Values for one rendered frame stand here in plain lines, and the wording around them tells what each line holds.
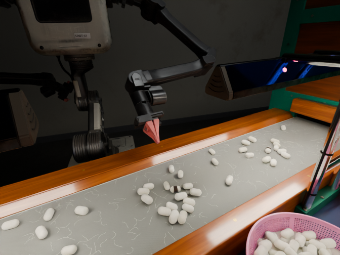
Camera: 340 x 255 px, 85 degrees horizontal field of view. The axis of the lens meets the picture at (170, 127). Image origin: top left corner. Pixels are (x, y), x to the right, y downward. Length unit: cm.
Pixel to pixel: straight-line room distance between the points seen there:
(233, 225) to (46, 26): 94
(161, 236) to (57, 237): 25
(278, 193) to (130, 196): 42
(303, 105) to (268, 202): 68
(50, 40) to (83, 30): 14
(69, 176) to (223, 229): 50
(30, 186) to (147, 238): 41
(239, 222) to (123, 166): 40
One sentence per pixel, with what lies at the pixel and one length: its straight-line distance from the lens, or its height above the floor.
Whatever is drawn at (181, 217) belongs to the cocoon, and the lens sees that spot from 52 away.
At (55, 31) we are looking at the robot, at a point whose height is 121.
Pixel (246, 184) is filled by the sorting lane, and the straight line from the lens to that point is 66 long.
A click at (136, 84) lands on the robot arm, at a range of 68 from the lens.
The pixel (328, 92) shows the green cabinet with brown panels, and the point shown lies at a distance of 119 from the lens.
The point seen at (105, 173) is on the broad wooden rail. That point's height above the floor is 76.
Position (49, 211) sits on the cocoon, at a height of 76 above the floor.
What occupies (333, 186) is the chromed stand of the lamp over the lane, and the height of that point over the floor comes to 73.
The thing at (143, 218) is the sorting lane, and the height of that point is 74.
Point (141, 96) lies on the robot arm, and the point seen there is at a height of 98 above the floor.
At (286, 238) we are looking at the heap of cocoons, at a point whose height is 73.
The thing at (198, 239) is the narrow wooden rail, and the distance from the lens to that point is 48.
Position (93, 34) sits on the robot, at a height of 119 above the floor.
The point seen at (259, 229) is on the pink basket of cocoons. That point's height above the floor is 75.
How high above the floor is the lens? 117
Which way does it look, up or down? 26 degrees down
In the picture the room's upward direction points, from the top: 2 degrees counter-clockwise
